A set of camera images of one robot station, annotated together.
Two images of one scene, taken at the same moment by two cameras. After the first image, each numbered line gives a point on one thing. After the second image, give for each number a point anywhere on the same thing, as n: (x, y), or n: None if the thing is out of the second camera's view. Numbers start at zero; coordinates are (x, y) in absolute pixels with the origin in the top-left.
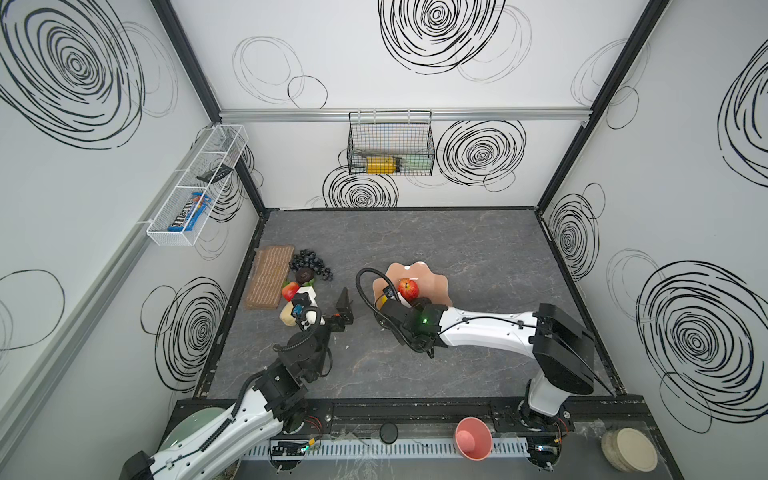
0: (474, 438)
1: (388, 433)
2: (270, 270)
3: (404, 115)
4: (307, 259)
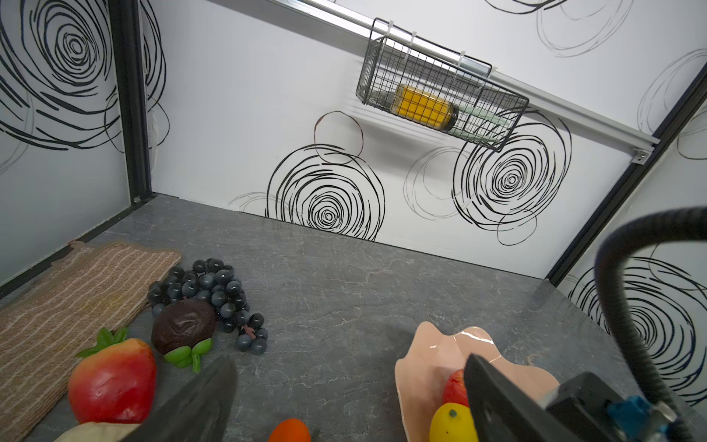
0: None
1: None
2: (48, 320)
3: (539, 93)
4: (215, 283)
